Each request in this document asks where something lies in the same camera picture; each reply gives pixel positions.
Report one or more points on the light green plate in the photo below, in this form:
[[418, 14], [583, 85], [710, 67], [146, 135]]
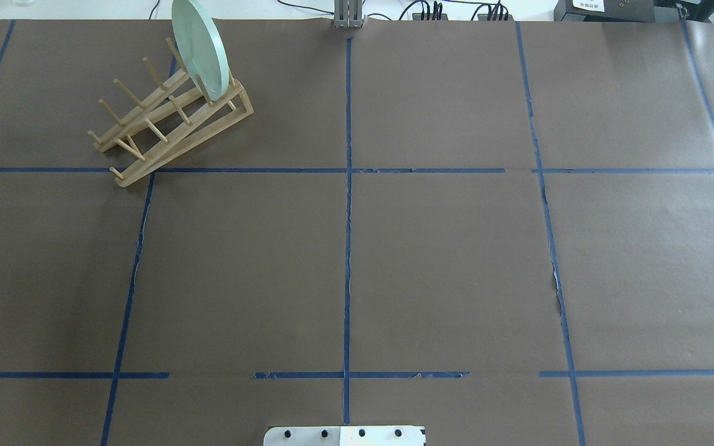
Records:
[[200, 47]]

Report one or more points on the wooden dish rack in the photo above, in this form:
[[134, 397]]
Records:
[[179, 115]]

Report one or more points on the black box with label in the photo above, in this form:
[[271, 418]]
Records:
[[604, 11]]

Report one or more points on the aluminium frame post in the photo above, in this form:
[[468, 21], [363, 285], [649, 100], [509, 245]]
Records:
[[348, 14]]

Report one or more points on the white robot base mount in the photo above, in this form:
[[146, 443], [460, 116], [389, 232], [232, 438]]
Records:
[[346, 435]]

